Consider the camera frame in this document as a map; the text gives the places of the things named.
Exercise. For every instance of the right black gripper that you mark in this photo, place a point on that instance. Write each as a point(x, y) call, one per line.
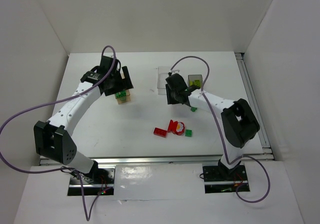
point(169, 96)

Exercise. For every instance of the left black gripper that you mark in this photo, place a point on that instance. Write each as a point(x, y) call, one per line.
point(119, 83)

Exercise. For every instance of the lime stepped lego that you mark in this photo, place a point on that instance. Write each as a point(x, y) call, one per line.
point(196, 82)

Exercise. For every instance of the red flower lego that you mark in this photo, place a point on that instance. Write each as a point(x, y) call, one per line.
point(176, 127)

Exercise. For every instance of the red rectangular lego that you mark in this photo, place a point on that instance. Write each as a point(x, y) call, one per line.
point(160, 132)

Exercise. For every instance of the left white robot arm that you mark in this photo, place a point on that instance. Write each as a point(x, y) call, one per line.
point(53, 138)

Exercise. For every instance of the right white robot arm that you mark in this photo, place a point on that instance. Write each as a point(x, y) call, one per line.
point(235, 120)

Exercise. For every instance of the green lego under plate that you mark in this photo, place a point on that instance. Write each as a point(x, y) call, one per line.
point(121, 94)

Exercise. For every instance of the clear plastic container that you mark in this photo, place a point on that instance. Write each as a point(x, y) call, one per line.
point(162, 74)

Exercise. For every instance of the grey translucent container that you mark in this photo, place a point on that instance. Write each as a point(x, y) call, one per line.
point(194, 77)

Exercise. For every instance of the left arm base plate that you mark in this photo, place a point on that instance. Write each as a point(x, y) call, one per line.
point(104, 185)

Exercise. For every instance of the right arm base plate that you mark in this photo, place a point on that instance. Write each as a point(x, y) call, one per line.
point(215, 182)

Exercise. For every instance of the aluminium rail right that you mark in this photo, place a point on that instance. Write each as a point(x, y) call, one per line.
point(263, 137)

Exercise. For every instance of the aluminium rail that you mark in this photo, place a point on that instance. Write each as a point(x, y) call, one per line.
point(263, 137)
point(157, 160)

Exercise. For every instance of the aluminium rail front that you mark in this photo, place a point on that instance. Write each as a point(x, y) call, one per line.
point(157, 160)

